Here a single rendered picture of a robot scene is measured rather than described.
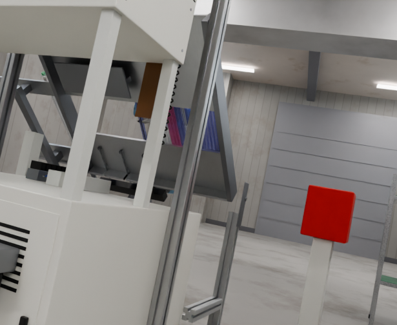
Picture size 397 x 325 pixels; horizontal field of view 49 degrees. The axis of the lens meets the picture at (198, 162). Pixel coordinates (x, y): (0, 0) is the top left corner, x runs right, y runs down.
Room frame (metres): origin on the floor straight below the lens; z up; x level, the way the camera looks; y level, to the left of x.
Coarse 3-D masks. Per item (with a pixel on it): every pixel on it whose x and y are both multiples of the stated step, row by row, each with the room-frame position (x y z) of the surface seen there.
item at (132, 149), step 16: (96, 144) 1.83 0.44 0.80; (112, 144) 1.79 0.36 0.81; (128, 144) 1.74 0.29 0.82; (144, 144) 1.70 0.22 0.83; (96, 160) 1.91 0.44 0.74; (112, 160) 1.86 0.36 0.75; (128, 160) 1.81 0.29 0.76; (160, 160) 1.73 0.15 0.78; (176, 160) 1.68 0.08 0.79; (208, 160) 1.61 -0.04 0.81; (160, 176) 1.79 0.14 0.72; (176, 176) 1.75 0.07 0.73; (208, 176) 1.67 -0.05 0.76
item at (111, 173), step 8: (96, 168) 1.93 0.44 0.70; (104, 168) 1.92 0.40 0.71; (112, 176) 1.87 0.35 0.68; (120, 176) 1.86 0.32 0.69; (128, 176) 1.85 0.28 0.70; (136, 176) 1.84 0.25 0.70; (160, 184) 1.78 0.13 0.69; (168, 184) 1.77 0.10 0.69; (200, 192) 1.71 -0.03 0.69; (208, 192) 1.70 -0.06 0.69; (216, 192) 1.69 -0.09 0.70; (224, 192) 1.68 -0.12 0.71; (224, 200) 1.66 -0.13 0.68
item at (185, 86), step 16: (192, 32) 1.27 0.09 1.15; (192, 48) 1.30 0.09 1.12; (64, 64) 1.53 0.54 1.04; (80, 64) 1.50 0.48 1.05; (112, 64) 1.49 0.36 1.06; (128, 64) 1.46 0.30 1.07; (144, 64) 1.43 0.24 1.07; (192, 64) 1.35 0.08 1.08; (64, 80) 1.59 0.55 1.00; (80, 80) 1.55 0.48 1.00; (112, 80) 1.48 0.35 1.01; (128, 80) 1.49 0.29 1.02; (192, 80) 1.39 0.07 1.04; (112, 96) 1.54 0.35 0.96; (128, 96) 1.50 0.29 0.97; (176, 96) 1.46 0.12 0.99; (192, 96) 1.43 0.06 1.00
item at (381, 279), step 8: (392, 184) 3.03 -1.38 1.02; (392, 192) 3.03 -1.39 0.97; (392, 200) 3.02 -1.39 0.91; (384, 232) 3.03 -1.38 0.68; (384, 240) 3.03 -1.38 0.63; (384, 248) 3.02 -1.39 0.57; (384, 256) 3.02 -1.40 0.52; (376, 272) 3.42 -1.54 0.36; (376, 280) 3.03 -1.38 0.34; (384, 280) 3.07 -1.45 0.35; (392, 280) 3.18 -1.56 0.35; (376, 288) 3.03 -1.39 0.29; (376, 296) 3.02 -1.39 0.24
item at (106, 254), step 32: (0, 192) 0.88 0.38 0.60; (32, 192) 0.85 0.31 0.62; (96, 192) 1.42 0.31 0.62; (64, 224) 0.81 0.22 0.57; (96, 224) 0.89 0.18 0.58; (128, 224) 1.01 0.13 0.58; (160, 224) 1.15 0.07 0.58; (192, 224) 1.35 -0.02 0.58; (64, 256) 0.82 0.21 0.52; (96, 256) 0.91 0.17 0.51; (128, 256) 1.03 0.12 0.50; (160, 256) 1.18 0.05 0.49; (192, 256) 1.39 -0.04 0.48; (64, 288) 0.84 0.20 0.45; (96, 288) 0.94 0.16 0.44; (128, 288) 1.06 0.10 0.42; (64, 320) 0.86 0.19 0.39; (96, 320) 0.96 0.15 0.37; (128, 320) 1.09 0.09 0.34
